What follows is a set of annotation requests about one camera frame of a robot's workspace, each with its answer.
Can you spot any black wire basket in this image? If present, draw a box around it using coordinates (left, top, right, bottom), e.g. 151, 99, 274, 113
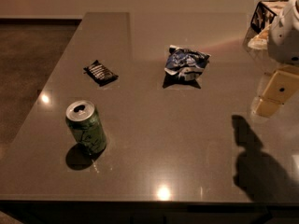
248, 0, 288, 50

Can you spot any green soda can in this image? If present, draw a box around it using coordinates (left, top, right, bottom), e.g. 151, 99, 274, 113
65, 100, 107, 155

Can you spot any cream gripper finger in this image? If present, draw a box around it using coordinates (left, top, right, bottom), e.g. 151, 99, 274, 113
252, 97, 281, 118
263, 71, 299, 104

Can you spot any black snack packet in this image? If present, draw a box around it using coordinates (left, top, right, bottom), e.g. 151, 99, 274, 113
83, 60, 119, 87

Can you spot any blue chip bag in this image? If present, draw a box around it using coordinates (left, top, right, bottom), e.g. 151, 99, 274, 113
164, 45, 210, 82

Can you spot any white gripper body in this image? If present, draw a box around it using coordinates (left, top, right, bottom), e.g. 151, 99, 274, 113
268, 0, 299, 64

